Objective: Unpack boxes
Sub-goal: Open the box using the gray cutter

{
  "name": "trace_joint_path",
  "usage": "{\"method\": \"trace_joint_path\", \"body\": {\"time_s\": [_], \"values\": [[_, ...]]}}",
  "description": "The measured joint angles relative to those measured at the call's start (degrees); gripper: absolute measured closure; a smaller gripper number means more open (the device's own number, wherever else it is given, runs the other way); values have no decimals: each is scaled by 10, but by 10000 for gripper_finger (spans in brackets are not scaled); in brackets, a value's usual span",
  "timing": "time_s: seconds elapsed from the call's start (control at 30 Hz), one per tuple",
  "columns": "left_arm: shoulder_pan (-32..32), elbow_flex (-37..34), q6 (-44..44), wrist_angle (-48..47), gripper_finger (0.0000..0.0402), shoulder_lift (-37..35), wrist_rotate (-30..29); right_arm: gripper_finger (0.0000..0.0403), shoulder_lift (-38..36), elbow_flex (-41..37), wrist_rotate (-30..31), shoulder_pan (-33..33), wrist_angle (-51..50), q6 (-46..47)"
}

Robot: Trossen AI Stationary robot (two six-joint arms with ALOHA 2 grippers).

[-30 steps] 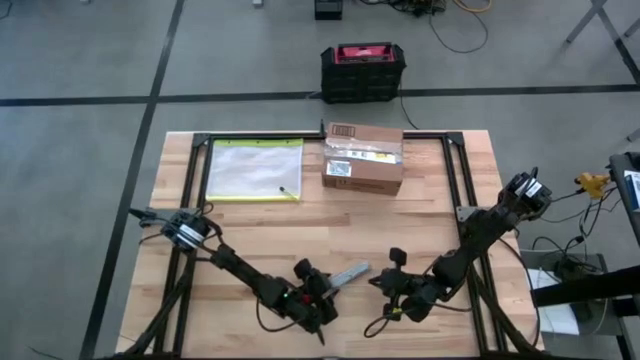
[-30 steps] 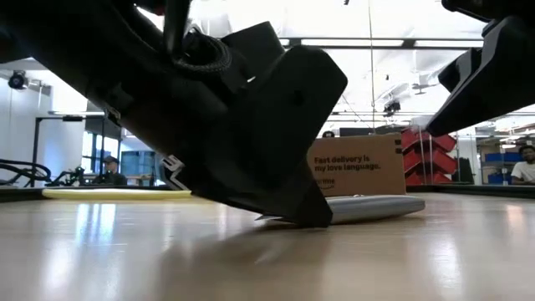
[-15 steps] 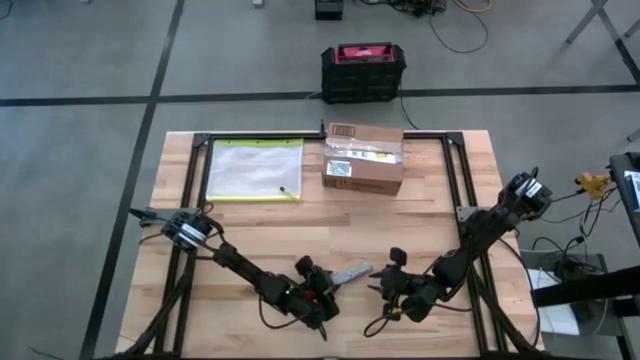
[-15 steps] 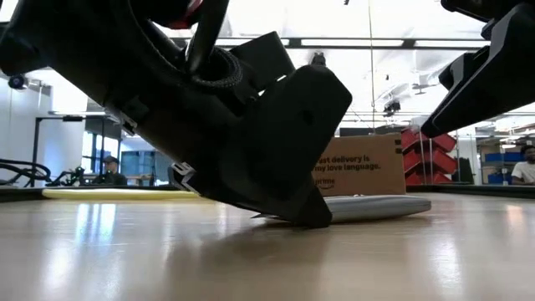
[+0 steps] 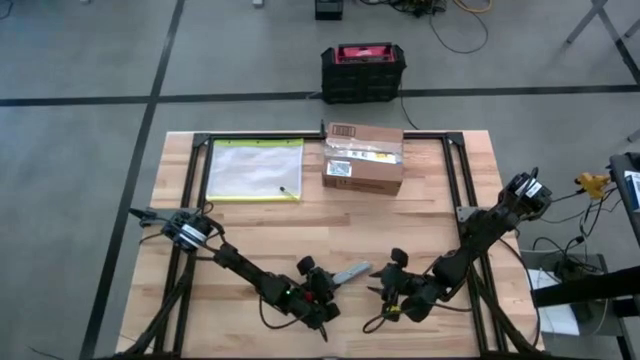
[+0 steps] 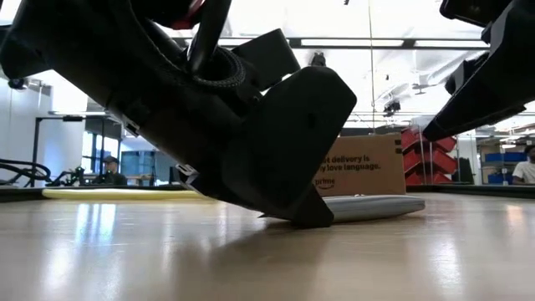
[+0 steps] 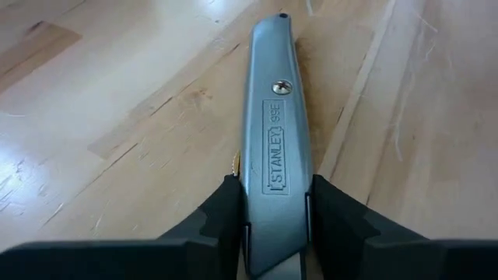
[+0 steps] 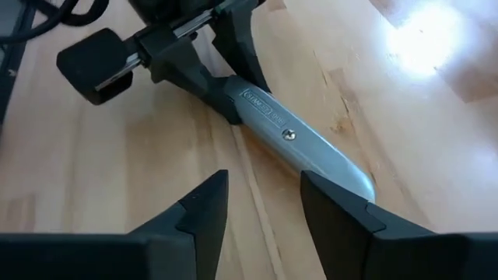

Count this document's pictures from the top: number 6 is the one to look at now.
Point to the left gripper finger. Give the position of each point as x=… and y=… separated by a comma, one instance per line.
x=292, y=146

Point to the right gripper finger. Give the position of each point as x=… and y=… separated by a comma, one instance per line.
x=464, y=75
x=480, y=104

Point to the brown cardboard shipping box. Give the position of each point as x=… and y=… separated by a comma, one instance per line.
x=368, y=167

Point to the grey pouch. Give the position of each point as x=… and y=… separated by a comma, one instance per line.
x=376, y=207

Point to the clear pouch with yellow edge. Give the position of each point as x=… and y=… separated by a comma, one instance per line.
x=117, y=194

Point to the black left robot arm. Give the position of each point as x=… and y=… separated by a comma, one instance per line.
x=163, y=10

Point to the background black robot arm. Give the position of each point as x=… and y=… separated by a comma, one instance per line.
x=25, y=169

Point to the shelf with blue bins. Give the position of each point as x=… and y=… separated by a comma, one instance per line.
x=501, y=158

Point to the black chair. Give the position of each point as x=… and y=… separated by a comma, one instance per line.
x=465, y=170

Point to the red storage bins rack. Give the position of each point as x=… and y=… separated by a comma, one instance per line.
x=439, y=161

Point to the person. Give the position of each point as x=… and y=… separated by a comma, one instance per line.
x=524, y=169
x=111, y=173

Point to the black ceiling spotlight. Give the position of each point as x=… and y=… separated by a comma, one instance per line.
x=317, y=59
x=392, y=108
x=17, y=83

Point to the black metal stand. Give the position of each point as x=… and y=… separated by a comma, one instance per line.
x=35, y=146

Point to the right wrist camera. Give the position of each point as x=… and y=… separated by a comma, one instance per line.
x=472, y=10

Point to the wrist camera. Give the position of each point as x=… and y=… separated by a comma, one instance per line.
x=472, y=10
x=267, y=56

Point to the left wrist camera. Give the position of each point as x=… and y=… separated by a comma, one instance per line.
x=267, y=56

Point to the black overhead rail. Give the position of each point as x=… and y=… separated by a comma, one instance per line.
x=294, y=42

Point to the black table frame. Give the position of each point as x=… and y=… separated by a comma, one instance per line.
x=16, y=194

